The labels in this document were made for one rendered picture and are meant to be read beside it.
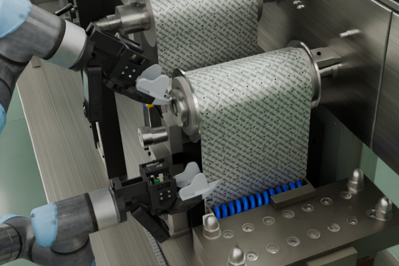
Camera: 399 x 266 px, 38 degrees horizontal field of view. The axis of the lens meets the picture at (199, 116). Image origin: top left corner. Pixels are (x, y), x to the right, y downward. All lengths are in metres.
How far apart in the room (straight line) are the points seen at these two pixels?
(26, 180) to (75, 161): 1.47
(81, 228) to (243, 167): 0.34
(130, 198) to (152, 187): 0.05
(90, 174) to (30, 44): 0.65
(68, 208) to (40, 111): 0.79
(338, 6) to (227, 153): 0.36
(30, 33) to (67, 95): 0.95
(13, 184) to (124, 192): 1.99
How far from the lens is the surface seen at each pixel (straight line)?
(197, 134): 1.09
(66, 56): 0.98
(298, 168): 1.26
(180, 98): 1.08
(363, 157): 1.57
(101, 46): 1.01
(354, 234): 1.18
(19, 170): 3.13
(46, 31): 0.96
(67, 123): 1.76
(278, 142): 1.19
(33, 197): 2.94
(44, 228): 1.09
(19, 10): 0.95
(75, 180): 1.54
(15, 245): 1.19
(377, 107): 1.15
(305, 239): 1.16
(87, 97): 1.05
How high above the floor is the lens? 1.86
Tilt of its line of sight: 34 degrees down
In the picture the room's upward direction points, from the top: 3 degrees counter-clockwise
